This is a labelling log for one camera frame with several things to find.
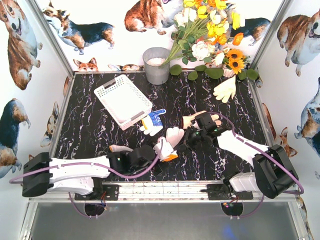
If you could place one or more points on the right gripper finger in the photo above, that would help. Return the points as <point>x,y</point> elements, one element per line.
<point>181,148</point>
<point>188,134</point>

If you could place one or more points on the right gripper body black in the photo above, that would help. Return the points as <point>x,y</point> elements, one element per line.
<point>189,136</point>

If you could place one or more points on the grey metal bucket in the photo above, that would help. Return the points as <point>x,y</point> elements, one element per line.
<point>156,68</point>

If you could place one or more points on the white glove front left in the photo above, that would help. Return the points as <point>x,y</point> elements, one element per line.
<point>119,148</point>

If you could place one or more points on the sunflower bunch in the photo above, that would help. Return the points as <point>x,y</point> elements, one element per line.
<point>235,60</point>

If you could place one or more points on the blue dotted knit glove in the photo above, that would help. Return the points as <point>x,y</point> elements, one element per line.
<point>152,124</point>

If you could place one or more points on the cream leather glove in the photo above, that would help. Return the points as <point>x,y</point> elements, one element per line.
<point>189,121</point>
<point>226,90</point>

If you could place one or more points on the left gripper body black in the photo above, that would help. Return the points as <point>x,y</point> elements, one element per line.
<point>152,152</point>

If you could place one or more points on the white plastic storage basket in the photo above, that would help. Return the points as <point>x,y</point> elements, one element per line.
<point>124,101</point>

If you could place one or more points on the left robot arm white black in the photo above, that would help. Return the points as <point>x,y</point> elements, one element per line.
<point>44,174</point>

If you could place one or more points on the cream leather glove back right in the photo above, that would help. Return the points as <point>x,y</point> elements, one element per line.
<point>226,90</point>

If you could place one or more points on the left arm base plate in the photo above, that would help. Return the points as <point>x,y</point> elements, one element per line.
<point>108,192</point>

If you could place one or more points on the artificial flower bouquet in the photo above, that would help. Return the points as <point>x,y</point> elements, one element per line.
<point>203,27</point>

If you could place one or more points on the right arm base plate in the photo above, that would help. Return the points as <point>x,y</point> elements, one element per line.
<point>225,192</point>

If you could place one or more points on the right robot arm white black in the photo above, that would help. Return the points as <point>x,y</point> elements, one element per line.
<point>273,172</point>

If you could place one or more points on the cream leather glove centre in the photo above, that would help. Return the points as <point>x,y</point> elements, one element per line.
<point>189,121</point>

